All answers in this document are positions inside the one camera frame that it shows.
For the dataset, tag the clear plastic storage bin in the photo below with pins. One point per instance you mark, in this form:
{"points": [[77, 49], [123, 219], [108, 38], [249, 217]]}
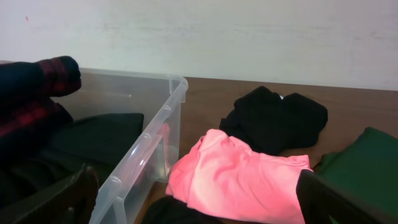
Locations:
{"points": [[151, 157]]}

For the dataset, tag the red navy plaid shirt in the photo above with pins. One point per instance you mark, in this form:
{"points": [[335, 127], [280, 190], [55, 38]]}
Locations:
{"points": [[28, 113]]}

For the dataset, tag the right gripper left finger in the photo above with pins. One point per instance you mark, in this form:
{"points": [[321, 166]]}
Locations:
{"points": [[71, 200]]}

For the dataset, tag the dark green shirt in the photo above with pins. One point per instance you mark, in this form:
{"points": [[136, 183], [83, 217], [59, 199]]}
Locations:
{"points": [[366, 169]]}

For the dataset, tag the large black garment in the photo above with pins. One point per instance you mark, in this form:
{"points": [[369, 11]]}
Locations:
{"points": [[98, 141]]}

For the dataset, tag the small black folded garment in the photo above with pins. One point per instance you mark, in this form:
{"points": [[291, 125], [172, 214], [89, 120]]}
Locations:
{"points": [[270, 123]]}

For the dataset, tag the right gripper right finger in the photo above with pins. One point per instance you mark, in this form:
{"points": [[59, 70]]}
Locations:
{"points": [[321, 202]]}

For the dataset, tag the dark teal ribbed garment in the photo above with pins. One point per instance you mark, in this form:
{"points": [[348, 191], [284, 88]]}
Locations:
{"points": [[168, 210]]}

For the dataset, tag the pink folded shirt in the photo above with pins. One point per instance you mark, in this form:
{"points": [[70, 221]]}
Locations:
{"points": [[223, 177]]}

